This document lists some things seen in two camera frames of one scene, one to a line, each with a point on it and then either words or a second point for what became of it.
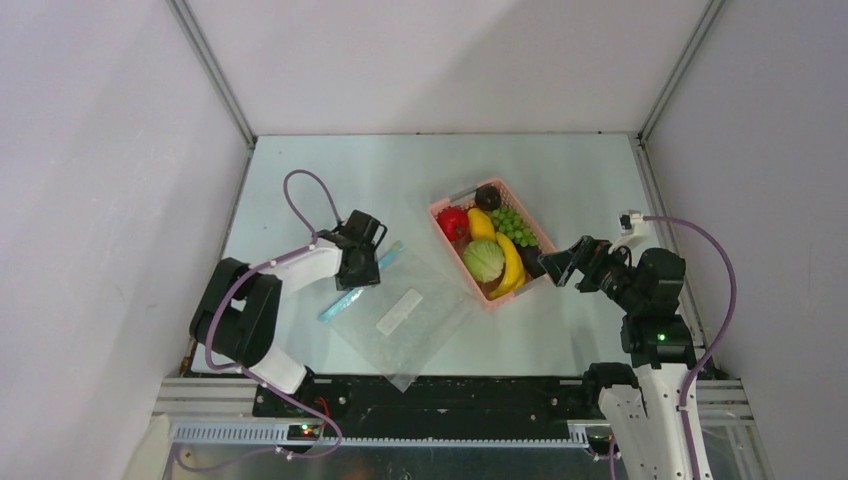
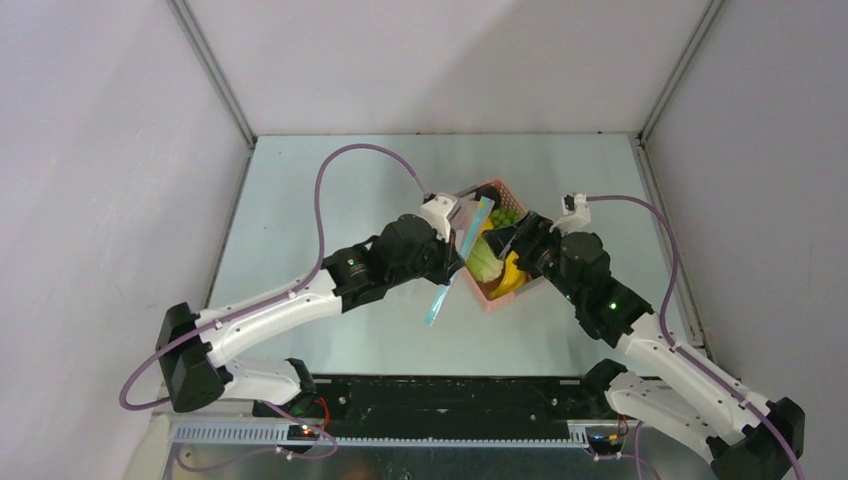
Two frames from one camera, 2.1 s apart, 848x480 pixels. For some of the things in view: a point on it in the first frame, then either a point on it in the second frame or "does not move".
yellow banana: x=515 y=269 does not move
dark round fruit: x=487 y=198 does not move
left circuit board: x=303 y=432 does not move
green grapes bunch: x=508 y=221 does not move
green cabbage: x=483 y=259 does not move
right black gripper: x=584 y=265 → x=518 y=237
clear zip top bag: x=399 y=324 → x=469 y=215
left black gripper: x=370 y=275 → x=447 y=253
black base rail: x=440 y=399 does not move
